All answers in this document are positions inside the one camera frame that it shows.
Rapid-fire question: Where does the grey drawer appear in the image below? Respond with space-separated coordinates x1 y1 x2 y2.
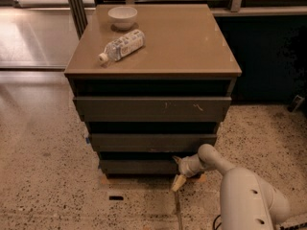
73 97 231 123
100 160 177 175
89 133 217 152

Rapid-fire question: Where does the white ceramic bowl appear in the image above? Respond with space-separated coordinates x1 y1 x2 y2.
107 6 138 31

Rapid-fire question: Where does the clear plastic water bottle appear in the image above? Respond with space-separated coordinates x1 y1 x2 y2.
99 29 145 64

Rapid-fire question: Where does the small grey wall box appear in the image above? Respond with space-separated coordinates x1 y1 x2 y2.
287 95 305 112

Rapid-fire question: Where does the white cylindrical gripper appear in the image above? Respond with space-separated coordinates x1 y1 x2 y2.
171 154 205 192

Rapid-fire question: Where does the grey power strip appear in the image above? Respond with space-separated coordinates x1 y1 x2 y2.
278 213 307 230

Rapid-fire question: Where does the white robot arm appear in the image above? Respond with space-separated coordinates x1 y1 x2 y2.
172 144 291 230

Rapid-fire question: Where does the dark metal post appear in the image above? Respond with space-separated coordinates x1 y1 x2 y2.
68 0 87 38

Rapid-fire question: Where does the brown drawer cabinet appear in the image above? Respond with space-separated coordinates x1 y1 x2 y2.
65 5 241 163

